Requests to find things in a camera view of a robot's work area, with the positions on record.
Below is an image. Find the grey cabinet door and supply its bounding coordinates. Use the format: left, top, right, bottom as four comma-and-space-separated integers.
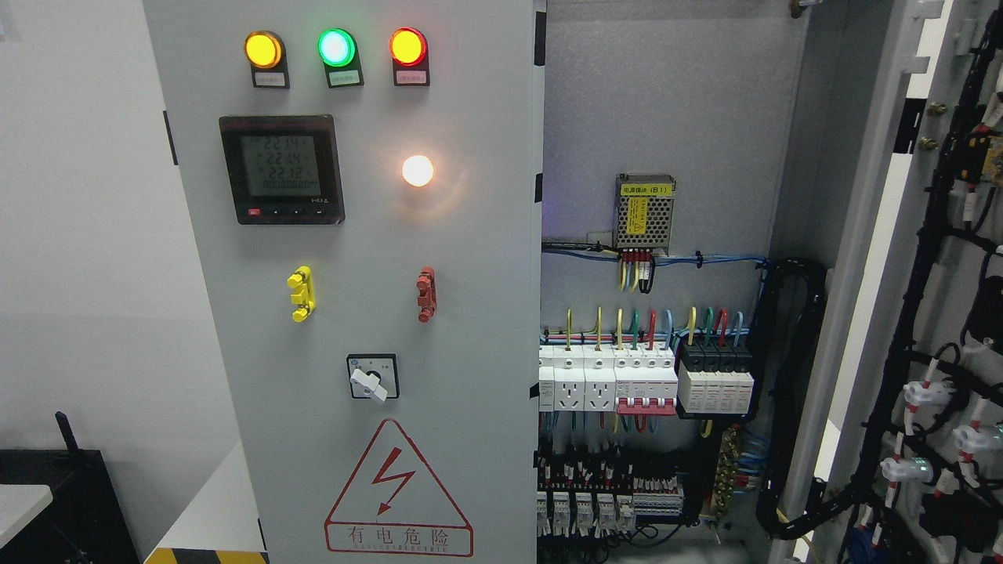
807, 0, 1003, 564
143, 1, 545, 563

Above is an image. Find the red terminal connector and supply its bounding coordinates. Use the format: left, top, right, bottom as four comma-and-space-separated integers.
415, 266, 437, 324

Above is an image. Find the white glowing indicator light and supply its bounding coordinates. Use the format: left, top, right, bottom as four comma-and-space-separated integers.
401, 154, 436, 188

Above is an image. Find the white socket breaker row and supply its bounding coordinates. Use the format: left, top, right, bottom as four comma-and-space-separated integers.
538, 344, 679, 417

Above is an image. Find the metal mesh power supply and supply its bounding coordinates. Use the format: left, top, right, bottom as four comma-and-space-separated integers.
613, 174, 676, 249

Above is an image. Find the yellow terminal connector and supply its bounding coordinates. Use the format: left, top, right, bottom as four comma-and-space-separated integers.
287, 265, 316, 324

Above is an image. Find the black relay terminal row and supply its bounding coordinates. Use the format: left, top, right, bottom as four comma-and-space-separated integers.
533, 446, 686, 540

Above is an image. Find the grey electrical cabinet body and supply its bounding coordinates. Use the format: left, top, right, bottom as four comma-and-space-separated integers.
530, 1, 943, 563

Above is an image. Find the black white surge protector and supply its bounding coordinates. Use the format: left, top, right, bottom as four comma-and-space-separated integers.
677, 342, 755, 415

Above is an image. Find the black digital power meter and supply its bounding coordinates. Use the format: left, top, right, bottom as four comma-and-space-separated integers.
219, 114, 345, 225

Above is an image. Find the red electric hazard warning sticker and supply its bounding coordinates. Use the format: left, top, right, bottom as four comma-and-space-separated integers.
324, 418, 474, 558

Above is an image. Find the red indicator light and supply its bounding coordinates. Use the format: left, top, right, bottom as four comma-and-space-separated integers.
388, 27, 430, 87

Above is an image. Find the green indicator light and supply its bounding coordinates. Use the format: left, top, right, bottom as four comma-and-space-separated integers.
317, 28, 364, 89

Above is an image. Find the yellow indicator light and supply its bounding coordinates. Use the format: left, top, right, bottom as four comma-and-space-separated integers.
244, 30, 290, 89

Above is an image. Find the black box with antenna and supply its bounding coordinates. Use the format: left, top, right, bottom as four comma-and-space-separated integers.
1, 411, 139, 563

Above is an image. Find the black right cable conduit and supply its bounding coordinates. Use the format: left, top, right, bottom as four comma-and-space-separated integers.
754, 258, 828, 541

